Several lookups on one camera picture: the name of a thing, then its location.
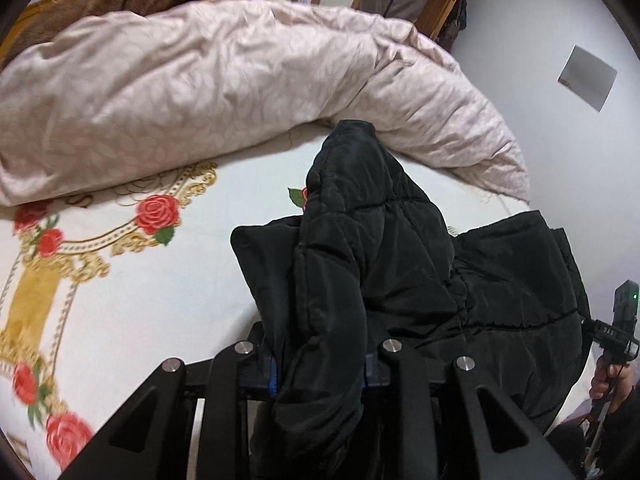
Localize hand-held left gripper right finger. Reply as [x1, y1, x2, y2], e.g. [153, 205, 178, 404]
[362, 338, 577, 480]

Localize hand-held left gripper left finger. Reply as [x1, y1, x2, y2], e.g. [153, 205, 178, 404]
[59, 322, 277, 480]

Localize black padded jacket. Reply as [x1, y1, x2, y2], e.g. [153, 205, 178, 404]
[230, 119, 593, 480]

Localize person's right forearm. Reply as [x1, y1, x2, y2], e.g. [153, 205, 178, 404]
[595, 395, 640, 480]

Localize dark hanging clothes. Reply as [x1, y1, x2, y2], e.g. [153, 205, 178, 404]
[440, 0, 468, 53]

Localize person's right hand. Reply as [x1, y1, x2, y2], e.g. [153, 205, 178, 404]
[589, 360, 632, 415]

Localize white rose print bed sheet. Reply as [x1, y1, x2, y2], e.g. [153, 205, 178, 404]
[0, 127, 531, 476]

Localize pink duvet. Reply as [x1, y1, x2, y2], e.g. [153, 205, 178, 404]
[0, 0, 531, 208]

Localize wooden headboard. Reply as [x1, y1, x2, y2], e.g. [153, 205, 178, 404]
[0, 0, 91, 68]

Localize grey wall panel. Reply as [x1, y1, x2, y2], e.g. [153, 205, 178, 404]
[557, 45, 617, 113]

